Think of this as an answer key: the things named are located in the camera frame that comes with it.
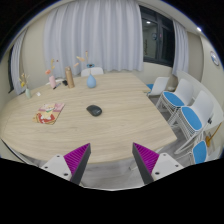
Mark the pink vase with dried flowers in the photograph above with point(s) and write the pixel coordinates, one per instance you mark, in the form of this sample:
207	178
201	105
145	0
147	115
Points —
52	82

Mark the round ceiling light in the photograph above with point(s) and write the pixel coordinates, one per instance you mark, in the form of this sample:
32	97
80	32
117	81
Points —
199	29

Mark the blue vase with dried flowers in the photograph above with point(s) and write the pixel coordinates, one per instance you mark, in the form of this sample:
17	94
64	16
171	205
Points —
91	81

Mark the wide white pleated curtain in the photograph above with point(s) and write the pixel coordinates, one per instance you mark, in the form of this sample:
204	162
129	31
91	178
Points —
96	33

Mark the black computer mouse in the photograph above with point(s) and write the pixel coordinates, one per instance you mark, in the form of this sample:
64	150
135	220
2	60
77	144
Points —
94	110

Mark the narrow dark window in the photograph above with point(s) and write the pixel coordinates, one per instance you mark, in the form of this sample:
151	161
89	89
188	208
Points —
10	73

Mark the large dark framed window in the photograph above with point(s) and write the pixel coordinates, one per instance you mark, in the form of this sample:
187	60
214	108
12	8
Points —
156	40

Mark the plain white chair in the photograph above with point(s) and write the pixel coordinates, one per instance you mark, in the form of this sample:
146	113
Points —
96	71

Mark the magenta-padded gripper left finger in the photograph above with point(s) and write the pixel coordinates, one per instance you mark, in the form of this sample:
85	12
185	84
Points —
77	159

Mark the gold metal drink bottle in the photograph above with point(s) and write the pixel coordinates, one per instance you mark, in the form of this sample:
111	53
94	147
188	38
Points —
69	78

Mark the green vase with dried flowers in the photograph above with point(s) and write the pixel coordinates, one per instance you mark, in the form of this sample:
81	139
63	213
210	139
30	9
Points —
28	93

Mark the dark marker pen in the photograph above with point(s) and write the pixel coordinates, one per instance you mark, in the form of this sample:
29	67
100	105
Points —
57	86

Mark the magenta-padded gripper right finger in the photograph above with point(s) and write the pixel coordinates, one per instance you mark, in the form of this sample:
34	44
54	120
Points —
146	159

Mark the round wall clock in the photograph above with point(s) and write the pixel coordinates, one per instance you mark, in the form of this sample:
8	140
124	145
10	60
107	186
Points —
214	58

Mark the white chairs with blue seats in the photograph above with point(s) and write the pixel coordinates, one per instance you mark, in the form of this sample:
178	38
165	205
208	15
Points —
191	116

